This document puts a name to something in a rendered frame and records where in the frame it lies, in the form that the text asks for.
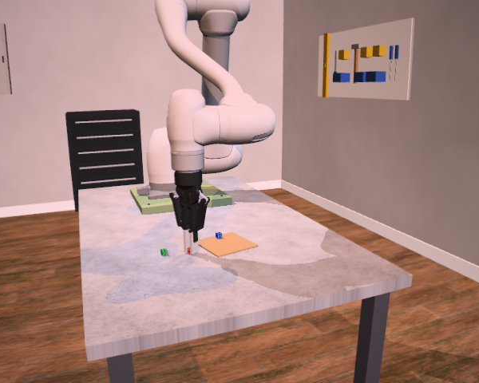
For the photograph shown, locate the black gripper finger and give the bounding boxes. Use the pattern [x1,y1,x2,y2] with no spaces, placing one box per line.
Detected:
[169,191,190,253]
[186,192,210,255]

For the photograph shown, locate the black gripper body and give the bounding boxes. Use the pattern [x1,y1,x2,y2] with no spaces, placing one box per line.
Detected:
[174,170,203,204]

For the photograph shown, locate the orange flat mat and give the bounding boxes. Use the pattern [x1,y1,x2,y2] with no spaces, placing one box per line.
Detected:
[198,232,258,257]

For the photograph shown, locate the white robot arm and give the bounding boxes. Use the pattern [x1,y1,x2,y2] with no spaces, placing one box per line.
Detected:
[137,0,275,199]

